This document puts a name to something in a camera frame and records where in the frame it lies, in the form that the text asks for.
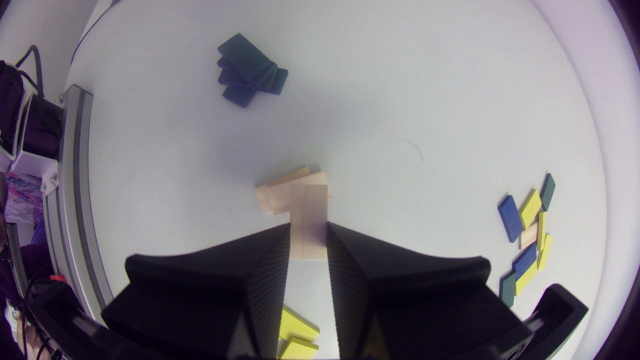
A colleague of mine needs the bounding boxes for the blue wooden block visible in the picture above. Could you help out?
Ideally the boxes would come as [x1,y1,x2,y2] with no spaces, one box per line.
[497,195,525,244]
[511,243,538,281]

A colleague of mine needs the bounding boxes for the pile of pale wooden blocks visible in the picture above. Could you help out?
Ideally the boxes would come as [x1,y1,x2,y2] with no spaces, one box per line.
[254,166,332,216]

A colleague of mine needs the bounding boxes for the green wooden block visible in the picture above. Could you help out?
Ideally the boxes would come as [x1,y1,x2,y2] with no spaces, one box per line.
[539,173,557,212]
[498,271,517,309]

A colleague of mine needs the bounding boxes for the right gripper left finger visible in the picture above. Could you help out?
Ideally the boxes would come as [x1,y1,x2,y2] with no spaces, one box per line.
[102,223,291,360]

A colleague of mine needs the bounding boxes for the pale wooden block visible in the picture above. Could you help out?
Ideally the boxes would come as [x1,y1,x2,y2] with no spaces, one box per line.
[517,222,540,250]
[290,184,329,262]

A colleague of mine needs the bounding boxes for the pile of green wooden blocks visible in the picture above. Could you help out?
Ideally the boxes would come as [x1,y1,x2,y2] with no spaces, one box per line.
[216,33,289,109]

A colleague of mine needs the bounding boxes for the yellow wooden block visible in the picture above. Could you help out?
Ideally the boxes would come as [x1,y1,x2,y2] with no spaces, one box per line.
[518,188,543,230]
[279,337,320,360]
[514,260,539,297]
[536,233,553,271]
[535,210,548,252]
[278,306,321,344]

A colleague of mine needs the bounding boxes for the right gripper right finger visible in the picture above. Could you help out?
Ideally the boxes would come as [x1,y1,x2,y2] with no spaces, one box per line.
[327,222,534,360]

